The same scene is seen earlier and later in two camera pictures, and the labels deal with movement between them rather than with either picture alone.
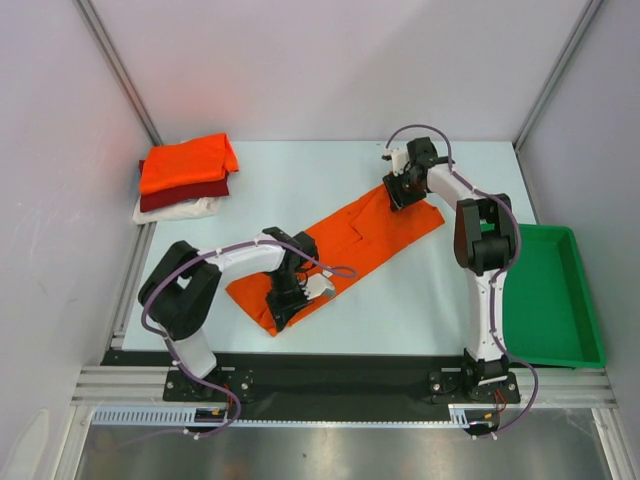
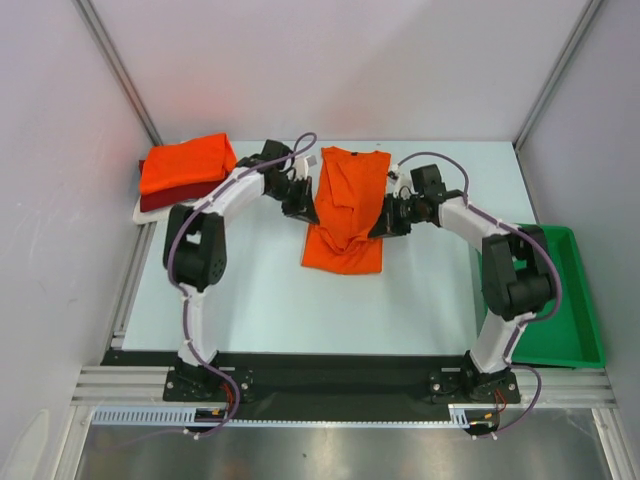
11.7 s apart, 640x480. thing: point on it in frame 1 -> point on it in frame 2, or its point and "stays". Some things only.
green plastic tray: x=548 y=313 stays
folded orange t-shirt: x=187 y=162 stays
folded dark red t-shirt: x=181 y=195 stays
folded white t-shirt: x=199 y=208 stays
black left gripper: x=282 y=312 -> x=302 y=208
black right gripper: x=400 y=190 -> x=393 y=215
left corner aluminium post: x=118 y=68 stays
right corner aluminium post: x=590 y=14 stays
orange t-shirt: x=349 y=241 -> x=350 y=191
